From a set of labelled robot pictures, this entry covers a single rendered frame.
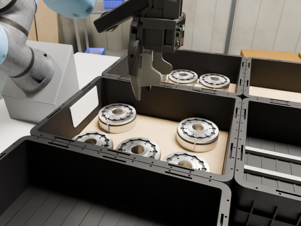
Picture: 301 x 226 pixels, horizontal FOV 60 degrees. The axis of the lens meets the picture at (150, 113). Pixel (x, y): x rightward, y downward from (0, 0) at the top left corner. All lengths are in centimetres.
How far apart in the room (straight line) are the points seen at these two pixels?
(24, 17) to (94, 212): 60
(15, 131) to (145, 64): 66
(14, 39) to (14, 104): 28
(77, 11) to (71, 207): 34
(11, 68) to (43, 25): 254
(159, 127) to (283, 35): 259
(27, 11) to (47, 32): 248
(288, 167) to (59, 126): 52
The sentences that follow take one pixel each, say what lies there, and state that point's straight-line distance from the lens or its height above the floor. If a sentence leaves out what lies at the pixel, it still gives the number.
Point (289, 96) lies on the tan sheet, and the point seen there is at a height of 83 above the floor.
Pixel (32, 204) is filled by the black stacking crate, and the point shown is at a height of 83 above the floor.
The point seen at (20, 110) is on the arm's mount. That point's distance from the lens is 105.
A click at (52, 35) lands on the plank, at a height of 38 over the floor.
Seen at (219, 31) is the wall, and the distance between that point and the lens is 314.
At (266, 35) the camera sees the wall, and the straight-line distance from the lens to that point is 315.
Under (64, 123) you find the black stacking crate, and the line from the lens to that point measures 65.
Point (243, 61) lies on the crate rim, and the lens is 91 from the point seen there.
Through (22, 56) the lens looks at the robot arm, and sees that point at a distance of 87.
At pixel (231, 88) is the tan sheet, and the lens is 95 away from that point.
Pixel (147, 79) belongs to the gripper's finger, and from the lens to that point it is 47.
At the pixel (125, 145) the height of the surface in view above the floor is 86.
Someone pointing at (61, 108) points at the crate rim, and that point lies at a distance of 63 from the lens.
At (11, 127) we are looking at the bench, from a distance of 105.
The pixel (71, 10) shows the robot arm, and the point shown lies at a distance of 42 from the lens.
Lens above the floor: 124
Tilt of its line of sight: 32 degrees down
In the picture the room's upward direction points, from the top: straight up
